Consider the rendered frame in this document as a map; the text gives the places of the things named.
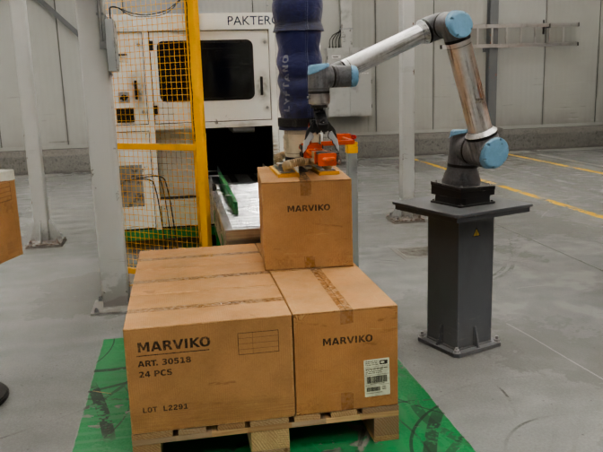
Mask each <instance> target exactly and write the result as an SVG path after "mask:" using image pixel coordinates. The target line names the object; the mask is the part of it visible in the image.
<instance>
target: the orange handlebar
mask: <svg viewBox="0 0 603 452"><path fill-rule="evenodd" d="M321 144H323V146H328V145H333V144H332V141H322V142H321ZM346 144H354V140H353V139H350V138H347V137H344V136H342V137H341V141H338V145H346ZM322 150H324V149H322V148H319V149H316V148H314V149H307V151H306V153H308V154H309V155H308V156H310V157H311V151H322ZM322 161H323V162H334V161H336V157H324V158H322Z"/></svg>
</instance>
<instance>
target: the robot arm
mask: <svg viewBox="0 0 603 452"><path fill-rule="evenodd" d="M472 29H473V22H472V19H471V17H470V15H469V14H468V13H466V12H464V11H459V10H454V11H449V12H441V13H435V14H432V15H430V16H427V17H424V18H423V19H421V20H419V21H417V22H416V24H415V26H413V27H411V28H409V29H407V30H404V31H402V32H400V33H398V34H396V35H394V36H392V37H390V38H388V39H385V40H383V41H381V42H379V43H377V44H375V45H373V46H371V47H369V48H366V49H364V50H362V51H360V52H358V53H356V54H354V55H351V56H349V57H347V58H345V59H343V60H339V61H337V62H335V63H334V64H332V65H330V64H329V63H325V64H316V65H309V66H308V73H307V75H308V93H309V96H307V99H309V104H311V105H310V108H311V109H313V112H314V118H313V119H310V126H309V127H308V128H307V130H306V134H305V139H304V142H303V147H302V151H303V153H305V151H306V150H307V147H308V145H309V144H310V141H311V140H312V139H313V138H314V135H313V133H315V132H316V134H318V133H323V134H325V132H328V138H329V139H331V141H332V144H333V145H335V148H336V150H337V151H339V145H338V140H337V136H336V130H335V128H334V127H333V126H332V125H330V123H329V122H328V118H327V115H326V112H325V110H323V108H327V107H328V105H327V104H329V103H330V96H329V88H340V87H351V88H352V87H355V86H356V85H357V83H358V81H359V73H361V72H363V71H365V70H367V69H369V68H371V67H374V66H376V65H378V64H380V63H382V62H384V61H386V60H388V59H390V58H392V57H395V56H397V55H399V54H401V53H403V52H405V51H407V50H409V49H410V48H413V47H416V46H418V45H420V44H422V43H424V44H429V43H432V42H434V41H436V40H439V39H444V43H445V46H446V48H447V51H448V55H449V58H450V64H451V68H452V72H453V75H454V79H455V83H456V86H457V90H458V93H459V99H460V103H461V107H462V110H463V114H464V118H465V121H466V125H467V129H452V130H451V131H450V137H449V139H450V140H449V152H448V164H447V169H446V170H445V173H444V175H443V177H442V183H444V184H447V185H453V186H461V187H475V186H480V185H481V179H480V176H479V172H478V167H483V168H486V169H496V168H498V167H500V166H501V165H503V163H504V162H505V161H506V159H507V157H508V154H509V148H508V147H509V146H508V144H507V142H506V141H505V140H504V139H502V138H501V137H499V135H498V130H497V128H496V127H495V126H492V124H491V119H490V116H489V112H488V108H487V105H486V101H485V95H484V91H483V86H482V83H481V79H480V75H479V72H478V68H477V64H476V57H475V53H474V49H473V46H472V42H471V36H470V32H471V31H472Z"/></svg>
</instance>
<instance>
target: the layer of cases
mask: <svg viewBox="0 0 603 452"><path fill-rule="evenodd" d="M353 264H354V265H353V266H339V267H322V268H306V269H290V270H274V271H266V270H265V266H264V259H263V253H262V247H261V243H256V245H255V243H251V244H239V245H226V246H213V247H201V248H175V249H163V250H150V251H140V253H139V257H138V261H137V266H136V270H135V278H134V281H133V286H132V291H131V294H130V299H129V302H128V307H127V314H126V319H125V324H124V327H123V336H124V347H125V357H126V367H127V387H128V397H129V408H130V418H131V428H132V434H133V435H134V434H142V433H149V432H157V431H166V430H180V429H188V428H196V427H205V426H213V425H220V424H228V423H236V422H251V421H259V420H267V419H275V418H283V417H291V416H295V414H296V415H297V416H299V415H307V414H314V413H330V412H338V411H345V410H353V409H362V408H370V407H377V406H385V405H393V404H398V305H397V304H396V303H395V302H394V301H393V300H392V299H391V298H390V297H389V296H388V295H387V294H386V293H385V292H384V291H383V290H382V289H381V288H380V287H379V286H377V285H376V284H375V283H374V282H373V281H372V280H371V279H370V278H369V277H368V276H367V275H366V274H365V273H364V272H363V271H362V270H361V269H360V268H359V267H358V266H357V265H356V264H355V263H354V262H353Z"/></svg>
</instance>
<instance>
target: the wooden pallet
mask: <svg viewBox="0 0 603 452"><path fill-rule="evenodd" d="M357 420H362V421H363V424H364V425H365V427H366V429H367V431H369V433H370V435H371V438H372V439H373V441H374V442H378V441H385V440H393V439H399V434H398V404H393V405H385V406H377V407H370V408H362V409H353V410H345V411H338V412H330V413H314V414H307V415H299V416H297V415H296V414H295V416H291V417H283V418H275V419H267V420H259V421H251V422H236V423H228V424H220V425H213V426H205V427H196V428H188V429H180V430H166V431H157V432H149V433H142V434H134V435H133V434H132V446H133V452H163V443H166V442H173V441H182V440H189V439H203V438H211V437H219V436H227V435H235V434H242V433H247V435H248V440H249V447H250V452H290V435H289V428H296V427H303V426H311V425H320V424H327V423H335V422H349V421H357Z"/></svg>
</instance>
